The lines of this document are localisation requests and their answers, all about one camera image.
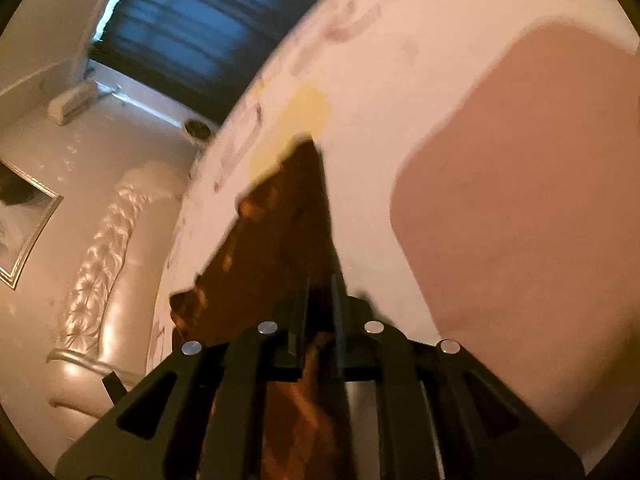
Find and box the cream tufted leather headboard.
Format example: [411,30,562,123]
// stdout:
[46,162,201,418]

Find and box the bed with patterned sheet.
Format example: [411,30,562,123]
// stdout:
[145,0,640,476]

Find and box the dark blue curtain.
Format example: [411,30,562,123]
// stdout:
[87,0,361,126]

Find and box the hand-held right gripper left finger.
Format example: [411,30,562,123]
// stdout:
[54,284,312,480]

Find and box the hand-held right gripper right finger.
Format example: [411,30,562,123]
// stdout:
[331,279,587,480]

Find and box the framed wall picture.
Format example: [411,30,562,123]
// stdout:
[0,160,65,291]

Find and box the brown argyle sweater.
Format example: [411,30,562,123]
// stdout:
[170,137,353,480]

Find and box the white wall air conditioner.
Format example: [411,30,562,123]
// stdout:
[49,82,98,126]

